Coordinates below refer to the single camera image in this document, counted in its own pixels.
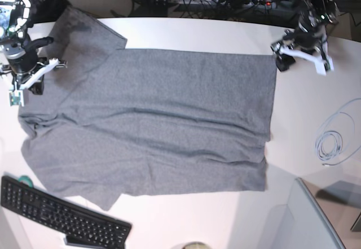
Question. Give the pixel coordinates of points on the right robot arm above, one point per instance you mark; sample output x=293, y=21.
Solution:
x=16, y=18

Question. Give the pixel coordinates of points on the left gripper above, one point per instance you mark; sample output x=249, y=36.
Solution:
x=300, y=39

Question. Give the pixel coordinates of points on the black computer keyboard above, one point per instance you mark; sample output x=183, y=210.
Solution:
x=80, y=224

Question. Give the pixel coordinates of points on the grey t-shirt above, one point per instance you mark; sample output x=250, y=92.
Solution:
x=146, y=121

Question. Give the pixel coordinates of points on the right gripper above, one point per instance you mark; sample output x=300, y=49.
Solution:
x=22, y=56

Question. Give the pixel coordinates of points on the round tan object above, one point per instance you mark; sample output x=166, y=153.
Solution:
x=195, y=245

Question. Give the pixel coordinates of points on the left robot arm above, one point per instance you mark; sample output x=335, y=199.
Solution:
x=314, y=13

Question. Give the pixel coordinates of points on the green tape roll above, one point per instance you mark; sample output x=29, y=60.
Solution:
x=26, y=180

